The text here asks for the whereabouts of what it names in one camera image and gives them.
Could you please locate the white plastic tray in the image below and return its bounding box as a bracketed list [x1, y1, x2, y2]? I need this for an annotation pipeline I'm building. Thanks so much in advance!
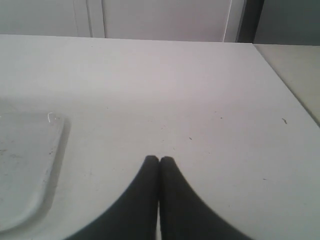
[0, 111, 69, 233]

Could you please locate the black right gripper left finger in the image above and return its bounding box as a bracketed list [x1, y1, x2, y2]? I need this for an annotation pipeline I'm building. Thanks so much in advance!
[68, 155, 160, 240]

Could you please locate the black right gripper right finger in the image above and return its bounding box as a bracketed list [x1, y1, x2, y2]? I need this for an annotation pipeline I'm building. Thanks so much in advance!
[159, 156, 250, 240]

